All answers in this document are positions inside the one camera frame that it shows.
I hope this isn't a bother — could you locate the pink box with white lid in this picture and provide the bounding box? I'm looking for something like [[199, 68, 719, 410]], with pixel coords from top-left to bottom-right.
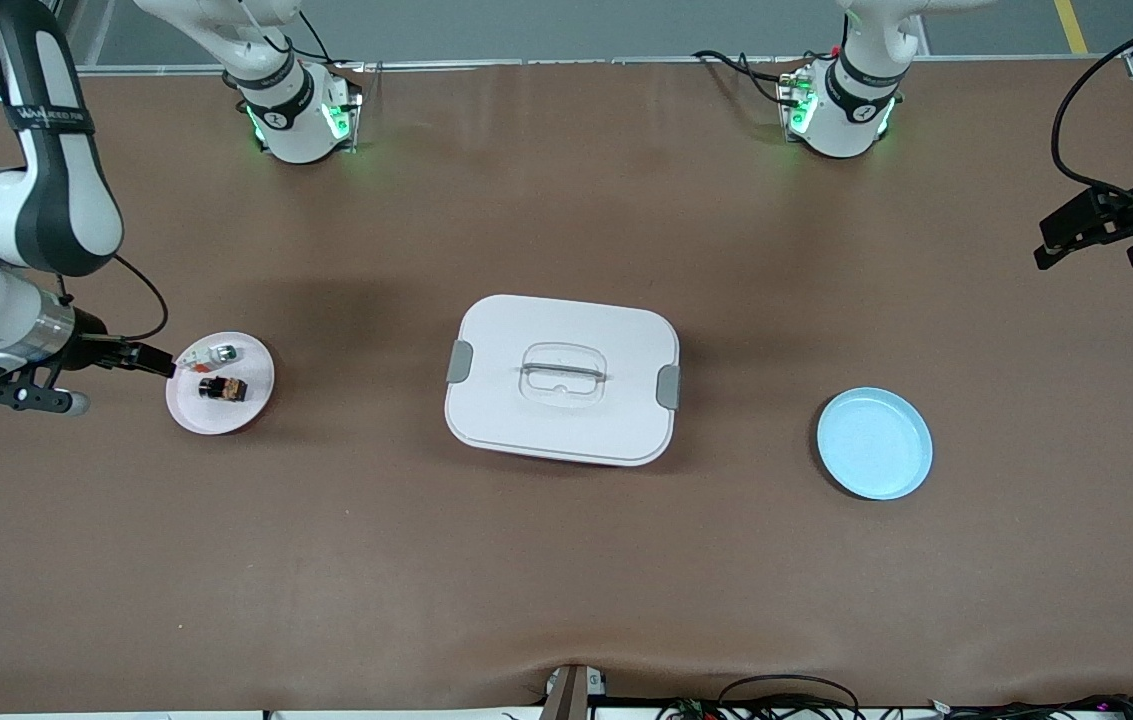
[[443, 294, 682, 468]]

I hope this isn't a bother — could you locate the white grey orange connector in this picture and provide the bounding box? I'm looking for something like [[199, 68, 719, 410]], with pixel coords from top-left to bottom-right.
[[178, 343, 239, 374]]

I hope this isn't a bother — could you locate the pink round plate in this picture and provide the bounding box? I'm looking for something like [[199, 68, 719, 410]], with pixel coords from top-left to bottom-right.
[[165, 331, 277, 436]]

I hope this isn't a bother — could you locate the light blue round plate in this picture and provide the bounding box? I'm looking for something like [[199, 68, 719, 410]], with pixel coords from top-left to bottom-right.
[[816, 387, 934, 501]]

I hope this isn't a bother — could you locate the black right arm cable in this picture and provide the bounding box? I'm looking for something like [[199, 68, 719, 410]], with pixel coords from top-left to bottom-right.
[[56, 254, 170, 343]]

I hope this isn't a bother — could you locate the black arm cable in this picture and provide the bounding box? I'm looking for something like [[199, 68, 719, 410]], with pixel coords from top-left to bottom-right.
[[56, 254, 170, 343], [1050, 8, 1133, 216]]

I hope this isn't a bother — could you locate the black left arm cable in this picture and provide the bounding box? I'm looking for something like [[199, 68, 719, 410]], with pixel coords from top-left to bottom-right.
[[1050, 8, 1133, 216]]

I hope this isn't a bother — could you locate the black base cable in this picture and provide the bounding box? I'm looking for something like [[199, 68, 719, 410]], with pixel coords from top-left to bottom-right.
[[692, 49, 793, 107], [266, 8, 333, 67]]

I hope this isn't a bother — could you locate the black cable bundle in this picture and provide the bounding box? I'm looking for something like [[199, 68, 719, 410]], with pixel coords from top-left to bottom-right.
[[661, 694, 1133, 720]]

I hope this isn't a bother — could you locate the silver table edge rail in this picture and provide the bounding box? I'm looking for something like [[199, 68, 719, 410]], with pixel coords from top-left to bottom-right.
[[76, 54, 1132, 75]]

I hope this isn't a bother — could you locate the brown camera post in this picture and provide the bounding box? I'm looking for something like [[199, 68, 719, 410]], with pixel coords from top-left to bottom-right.
[[541, 663, 608, 720]]

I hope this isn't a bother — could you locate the black looped cable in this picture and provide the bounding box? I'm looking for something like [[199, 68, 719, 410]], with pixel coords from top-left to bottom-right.
[[716, 674, 863, 720]]

